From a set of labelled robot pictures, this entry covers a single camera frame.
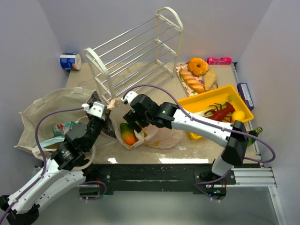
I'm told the orange green mango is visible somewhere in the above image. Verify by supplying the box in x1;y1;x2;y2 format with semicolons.
120;123;136;145

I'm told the translucent orange plastic bag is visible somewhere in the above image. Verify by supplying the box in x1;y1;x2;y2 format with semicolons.
108;97;184;150

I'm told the green red snack packet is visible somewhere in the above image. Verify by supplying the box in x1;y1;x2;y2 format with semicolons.
52;121;76;137

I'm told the cream canvas tote bag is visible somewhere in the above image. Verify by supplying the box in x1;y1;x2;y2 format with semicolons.
15;87;102;160

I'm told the blue brown chips bag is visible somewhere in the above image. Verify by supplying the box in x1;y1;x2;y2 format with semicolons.
40;136;65;149

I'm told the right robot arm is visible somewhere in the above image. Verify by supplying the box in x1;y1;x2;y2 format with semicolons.
121;91;248;176

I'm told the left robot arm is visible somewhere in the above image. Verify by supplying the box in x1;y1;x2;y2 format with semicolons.
0;113;106;225

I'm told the yellow plastic bin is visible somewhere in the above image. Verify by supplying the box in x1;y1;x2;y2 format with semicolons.
177;84;255;139

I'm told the white celery cabbage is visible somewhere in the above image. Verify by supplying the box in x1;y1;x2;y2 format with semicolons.
195;102;227;116

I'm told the baguette bread loaf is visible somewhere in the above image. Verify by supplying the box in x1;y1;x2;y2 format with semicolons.
179;69;205;94

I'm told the white metal shoe rack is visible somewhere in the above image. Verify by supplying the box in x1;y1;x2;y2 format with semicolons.
83;7;183;102

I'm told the blue toilet paper roll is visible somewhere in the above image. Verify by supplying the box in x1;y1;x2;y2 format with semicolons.
60;53;82;70

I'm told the tan triangular pastry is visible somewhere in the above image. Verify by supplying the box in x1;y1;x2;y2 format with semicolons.
203;68;217;91

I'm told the red lobster toy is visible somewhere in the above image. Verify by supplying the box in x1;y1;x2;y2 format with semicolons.
204;102;236;123

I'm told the yellow lemon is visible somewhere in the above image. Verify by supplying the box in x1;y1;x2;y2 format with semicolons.
232;110;246;122

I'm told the pink box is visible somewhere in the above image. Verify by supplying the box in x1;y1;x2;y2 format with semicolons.
207;57;232;65

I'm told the purple box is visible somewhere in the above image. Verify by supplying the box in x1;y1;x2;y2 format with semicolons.
237;82;254;111

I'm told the green glass bottle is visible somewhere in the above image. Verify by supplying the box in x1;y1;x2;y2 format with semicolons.
247;127;263;147

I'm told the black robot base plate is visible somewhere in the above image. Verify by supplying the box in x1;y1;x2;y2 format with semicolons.
79;163;236;200

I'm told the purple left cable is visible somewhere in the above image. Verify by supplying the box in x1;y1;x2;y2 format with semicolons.
0;106;85;218

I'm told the purple cable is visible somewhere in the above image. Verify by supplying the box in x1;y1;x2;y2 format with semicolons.
0;106;85;218
123;84;275;202

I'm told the orange ring doughnut bread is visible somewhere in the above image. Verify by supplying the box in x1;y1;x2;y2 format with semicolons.
187;58;209;76

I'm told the aluminium frame rail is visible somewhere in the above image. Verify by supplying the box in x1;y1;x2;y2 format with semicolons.
231;62;287;225

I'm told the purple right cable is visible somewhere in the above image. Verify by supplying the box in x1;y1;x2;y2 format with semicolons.
123;84;275;202

